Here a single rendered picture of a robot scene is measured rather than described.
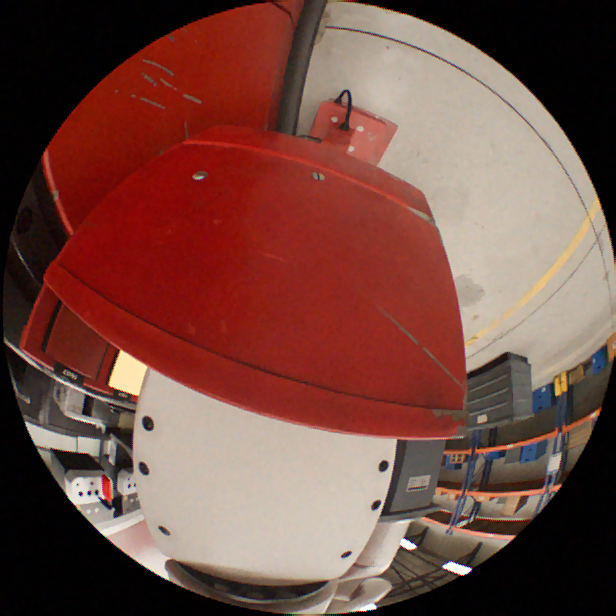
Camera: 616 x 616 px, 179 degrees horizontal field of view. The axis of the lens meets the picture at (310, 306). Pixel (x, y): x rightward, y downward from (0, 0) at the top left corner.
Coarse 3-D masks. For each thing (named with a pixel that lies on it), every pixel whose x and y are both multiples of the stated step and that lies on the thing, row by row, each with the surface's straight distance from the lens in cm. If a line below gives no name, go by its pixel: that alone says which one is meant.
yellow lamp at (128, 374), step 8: (120, 352) 15; (120, 360) 15; (128, 360) 16; (136, 360) 17; (120, 368) 15; (128, 368) 16; (136, 368) 17; (144, 368) 18; (112, 376) 15; (120, 376) 16; (128, 376) 16; (136, 376) 17; (112, 384) 15; (120, 384) 16; (128, 384) 17; (136, 384) 18; (136, 392) 18
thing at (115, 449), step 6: (114, 444) 59; (114, 450) 59; (120, 450) 61; (114, 456) 60; (120, 456) 62; (126, 456) 64; (114, 462) 61; (120, 462) 63; (126, 462) 65; (132, 462) 67
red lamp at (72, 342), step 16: (64, 304) 10; (64, 320) 11; (80, 320) 11; (64, 336) 11; (80, 336) 12; (96, 336) 13; (48, 352) 11; (64, 352) 11; (80, 352) 12; (96, 352) 13; (80, 368) 12; (96, 368) 13
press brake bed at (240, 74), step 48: (288, 0) 58; (144, 48) 26; (192, 48) 30; (240, 48) 40; (288, 48) 70; (96, 96) 22; (144, 96) 25; (192, 96) 30; (240, 96) 41; (288, 96) 80; (96, 144) 22; (144, 144) 25; (48, 192) 21; (96, 192) 22; (48, 240) 20
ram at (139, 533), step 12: (120, 516) 68; (132, 516) 74; (132, 528) 77; (144, 528) 85; (120, 540) 75; (132, 540) 81; (144, 540) 89; (132, 552) 86; (144, 552) 95; (156, 552) 106; (144, 564) 101; (156, 564) 113
